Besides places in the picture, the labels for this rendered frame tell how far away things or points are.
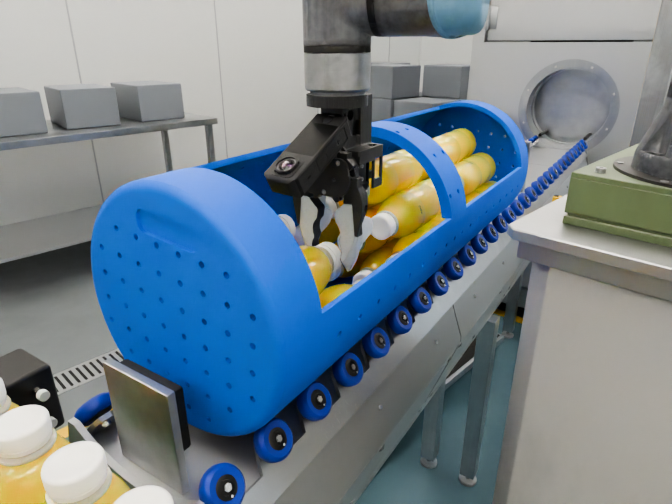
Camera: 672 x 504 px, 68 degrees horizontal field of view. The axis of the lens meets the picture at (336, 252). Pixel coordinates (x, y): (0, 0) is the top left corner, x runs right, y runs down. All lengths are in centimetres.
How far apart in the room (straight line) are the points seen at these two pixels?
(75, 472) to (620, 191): 58
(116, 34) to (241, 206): 377
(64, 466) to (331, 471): 35
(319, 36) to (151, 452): 46
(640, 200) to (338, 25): 37
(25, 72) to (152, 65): 88
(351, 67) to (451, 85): 393
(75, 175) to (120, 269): 356
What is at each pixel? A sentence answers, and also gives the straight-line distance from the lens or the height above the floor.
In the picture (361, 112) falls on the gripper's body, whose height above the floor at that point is 128.
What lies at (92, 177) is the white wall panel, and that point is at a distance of 417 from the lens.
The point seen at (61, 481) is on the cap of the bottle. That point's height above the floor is 109.
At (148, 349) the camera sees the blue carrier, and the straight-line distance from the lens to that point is 60.
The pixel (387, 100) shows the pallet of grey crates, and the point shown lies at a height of 92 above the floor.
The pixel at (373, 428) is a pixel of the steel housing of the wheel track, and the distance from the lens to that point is 73.
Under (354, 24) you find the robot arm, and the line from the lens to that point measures 56.
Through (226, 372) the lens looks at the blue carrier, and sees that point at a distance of 51.
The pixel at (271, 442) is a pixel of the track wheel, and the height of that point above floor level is 97.
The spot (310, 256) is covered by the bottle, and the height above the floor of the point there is 113.
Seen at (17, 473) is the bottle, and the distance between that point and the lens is 46.
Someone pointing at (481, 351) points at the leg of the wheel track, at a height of 52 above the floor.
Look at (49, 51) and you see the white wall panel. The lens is 403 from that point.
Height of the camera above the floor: 135
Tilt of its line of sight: 23 degrees down
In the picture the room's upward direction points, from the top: straight up
